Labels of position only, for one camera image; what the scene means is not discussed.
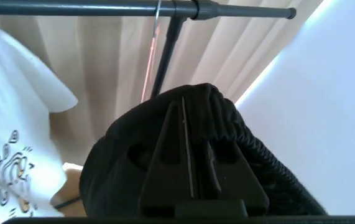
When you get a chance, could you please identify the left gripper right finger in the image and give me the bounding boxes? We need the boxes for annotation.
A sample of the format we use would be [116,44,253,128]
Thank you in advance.
[198,141,270,218]

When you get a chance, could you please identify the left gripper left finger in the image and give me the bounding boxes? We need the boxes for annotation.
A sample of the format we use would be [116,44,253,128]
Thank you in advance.
[137,96,199,218]

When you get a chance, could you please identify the black garment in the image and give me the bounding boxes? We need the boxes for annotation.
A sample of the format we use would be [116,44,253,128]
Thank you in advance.
[78,82,328,218]

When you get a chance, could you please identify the white printed shirt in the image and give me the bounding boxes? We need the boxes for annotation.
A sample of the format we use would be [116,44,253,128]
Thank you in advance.
[0,26,79,220]

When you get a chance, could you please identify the pink clothes hanger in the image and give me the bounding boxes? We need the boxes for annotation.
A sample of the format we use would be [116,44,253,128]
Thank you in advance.
[140,0,163,104]

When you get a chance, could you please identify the black clothes rack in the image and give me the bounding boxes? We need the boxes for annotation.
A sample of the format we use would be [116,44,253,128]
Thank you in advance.
[0,0,297,210]

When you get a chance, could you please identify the beige curtain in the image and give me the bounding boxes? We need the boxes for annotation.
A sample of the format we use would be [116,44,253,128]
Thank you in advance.
[0,0,325,166]

